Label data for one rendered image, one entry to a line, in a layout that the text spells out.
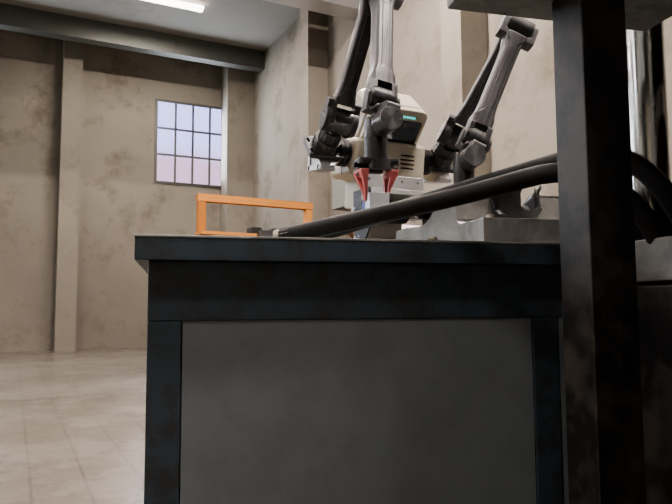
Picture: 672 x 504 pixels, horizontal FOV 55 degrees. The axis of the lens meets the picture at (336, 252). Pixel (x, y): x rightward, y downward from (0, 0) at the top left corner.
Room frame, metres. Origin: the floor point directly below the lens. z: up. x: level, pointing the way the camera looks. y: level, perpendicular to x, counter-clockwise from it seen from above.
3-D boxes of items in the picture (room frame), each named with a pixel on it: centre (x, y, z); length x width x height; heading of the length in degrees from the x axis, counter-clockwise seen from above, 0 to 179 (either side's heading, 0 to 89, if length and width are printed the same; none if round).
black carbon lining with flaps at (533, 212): (1.50, -0.35, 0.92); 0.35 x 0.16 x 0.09; 14
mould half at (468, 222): (1.48, -0.35, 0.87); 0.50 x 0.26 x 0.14; 14
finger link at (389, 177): (1.53, -0.11, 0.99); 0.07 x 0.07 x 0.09; 14
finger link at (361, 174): (1.53, -0.08, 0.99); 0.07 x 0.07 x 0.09; 14
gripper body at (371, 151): (1.53, -0.10, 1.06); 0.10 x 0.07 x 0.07; 104
